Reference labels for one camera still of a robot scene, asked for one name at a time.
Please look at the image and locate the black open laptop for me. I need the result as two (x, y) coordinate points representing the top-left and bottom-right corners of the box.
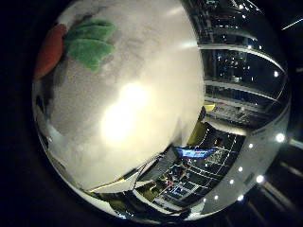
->
(138, 145), (220, 183)

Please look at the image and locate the orange carrot plush toy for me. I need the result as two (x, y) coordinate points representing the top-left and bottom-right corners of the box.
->
(33, 19), (117, 79)

